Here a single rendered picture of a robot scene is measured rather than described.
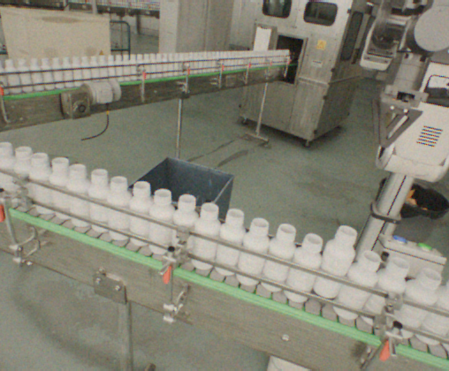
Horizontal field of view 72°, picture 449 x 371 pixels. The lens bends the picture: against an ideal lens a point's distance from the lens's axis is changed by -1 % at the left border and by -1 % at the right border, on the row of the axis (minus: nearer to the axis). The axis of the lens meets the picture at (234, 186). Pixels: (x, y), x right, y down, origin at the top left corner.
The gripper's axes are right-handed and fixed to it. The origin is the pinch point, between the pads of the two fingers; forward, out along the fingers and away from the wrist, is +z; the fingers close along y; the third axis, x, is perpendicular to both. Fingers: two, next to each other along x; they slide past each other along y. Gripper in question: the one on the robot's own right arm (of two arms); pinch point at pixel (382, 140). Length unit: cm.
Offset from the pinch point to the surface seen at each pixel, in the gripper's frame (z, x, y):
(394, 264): 22.6, 10.2, 1.4
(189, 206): 23.9, -33.8, 1.3
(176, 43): -23, -299, -530
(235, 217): 24.7, -23.5, -1.7
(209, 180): 41, -48, -60
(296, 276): 31.7, -7.1, 2.2
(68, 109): 35, -149, -92
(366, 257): 24.1, 5.4, -0.7
